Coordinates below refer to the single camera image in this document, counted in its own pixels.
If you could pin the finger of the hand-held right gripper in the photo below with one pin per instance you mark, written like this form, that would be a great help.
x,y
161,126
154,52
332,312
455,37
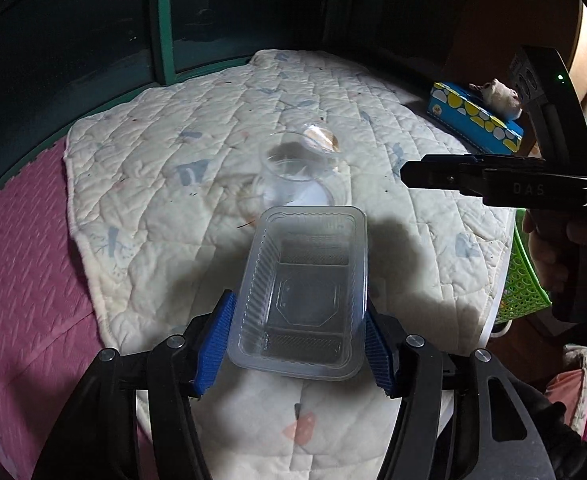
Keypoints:
x,y
448,158
438,175

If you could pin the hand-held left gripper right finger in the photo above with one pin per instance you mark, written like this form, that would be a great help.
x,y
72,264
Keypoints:
x,y
378,355

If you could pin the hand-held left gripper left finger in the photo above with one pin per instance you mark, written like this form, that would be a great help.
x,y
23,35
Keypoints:
x,y
216,340

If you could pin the clear plastic tray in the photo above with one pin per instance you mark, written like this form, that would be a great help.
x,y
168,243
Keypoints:
x,y
298,290

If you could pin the green mesh plastic basket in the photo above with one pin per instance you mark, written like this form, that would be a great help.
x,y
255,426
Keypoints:
x,y
521,285

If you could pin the person's right hand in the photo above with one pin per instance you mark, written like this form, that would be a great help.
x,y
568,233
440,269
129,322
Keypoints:
x,y
543,255

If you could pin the blue dotted tissue box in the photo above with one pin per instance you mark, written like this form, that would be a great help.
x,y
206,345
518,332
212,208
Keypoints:
x,y
453,110

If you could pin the white plush toy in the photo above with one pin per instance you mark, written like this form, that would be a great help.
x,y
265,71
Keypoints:
x,y
501,95

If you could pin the white quilted mat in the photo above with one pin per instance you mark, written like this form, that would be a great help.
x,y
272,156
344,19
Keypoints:
x,y
173,210

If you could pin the clear plastic cup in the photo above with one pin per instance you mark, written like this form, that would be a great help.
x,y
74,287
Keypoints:
x,y
283,170

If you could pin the brown wooden panel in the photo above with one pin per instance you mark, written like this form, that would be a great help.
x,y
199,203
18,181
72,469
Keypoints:
x,y
498,10

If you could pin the pink foam mat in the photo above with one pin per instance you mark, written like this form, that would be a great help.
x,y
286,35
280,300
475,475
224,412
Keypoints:
x,y
23,285

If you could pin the pink floral cloth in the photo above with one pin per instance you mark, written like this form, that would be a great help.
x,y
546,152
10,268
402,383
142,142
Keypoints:
x,y
578,390

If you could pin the green window frame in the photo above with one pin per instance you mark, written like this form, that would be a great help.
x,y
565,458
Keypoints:
x,y
166,20

